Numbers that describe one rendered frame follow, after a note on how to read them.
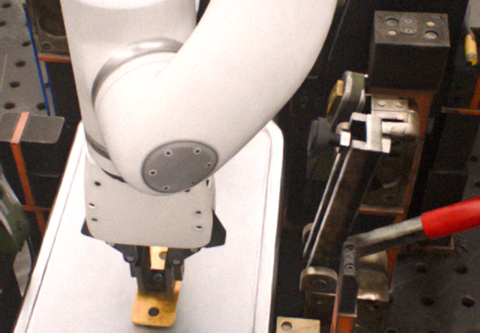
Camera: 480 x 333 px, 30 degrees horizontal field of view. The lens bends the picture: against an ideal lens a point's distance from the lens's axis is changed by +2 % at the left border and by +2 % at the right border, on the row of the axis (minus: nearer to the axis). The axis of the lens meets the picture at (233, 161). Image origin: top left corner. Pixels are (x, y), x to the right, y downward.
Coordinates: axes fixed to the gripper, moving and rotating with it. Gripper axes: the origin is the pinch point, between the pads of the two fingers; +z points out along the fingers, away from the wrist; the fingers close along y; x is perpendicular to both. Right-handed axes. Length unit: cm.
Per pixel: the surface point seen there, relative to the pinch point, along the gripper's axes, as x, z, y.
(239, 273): -2.2, 3.3, -7.0
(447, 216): 0.4, -10.1, -23.0
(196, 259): -3.4, 3.3, -2.9
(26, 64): -62, 33, 33
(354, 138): -0.1, -17.4, -15.4
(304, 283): 2.6, -2.9, -12.7
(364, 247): 0.7, -5.8, -17.3
